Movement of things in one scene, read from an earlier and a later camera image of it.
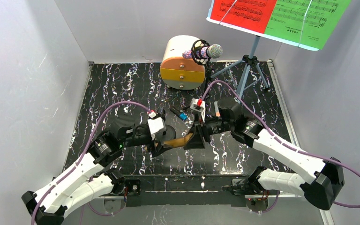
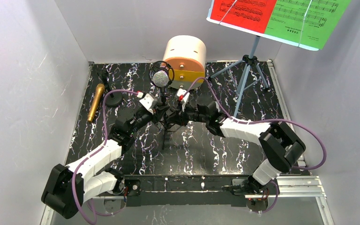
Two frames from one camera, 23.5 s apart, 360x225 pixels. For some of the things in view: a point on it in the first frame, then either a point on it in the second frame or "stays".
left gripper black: x=154 y=145 to x=154 y=114
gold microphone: x=177 y=143 to x=100 y=89
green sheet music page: x=310 y=22 stays
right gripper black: x=201 y=132 to x=178 y=112
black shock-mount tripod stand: x=200 y=55 to x=162 y=73
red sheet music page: x=252 y=15 stays
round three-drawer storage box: x=177 y=72 stays
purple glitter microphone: x=213 y=51 to x=160 y=78
